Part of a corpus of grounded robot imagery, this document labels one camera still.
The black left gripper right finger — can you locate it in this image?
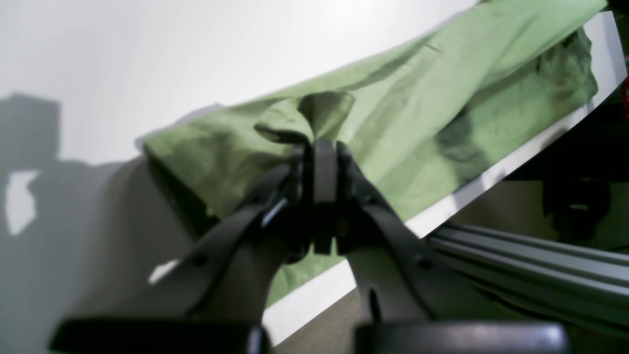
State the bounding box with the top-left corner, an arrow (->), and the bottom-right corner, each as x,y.
337,143 -> 571,354

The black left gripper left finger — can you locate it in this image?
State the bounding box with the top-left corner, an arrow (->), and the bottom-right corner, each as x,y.
49,140 -> 337,354

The green T-shirt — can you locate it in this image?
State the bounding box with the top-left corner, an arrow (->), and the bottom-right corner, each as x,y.
143,0 -> 607,305

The aluminium frame rail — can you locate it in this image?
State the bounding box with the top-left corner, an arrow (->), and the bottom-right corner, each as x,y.
427,225 -> 629,339

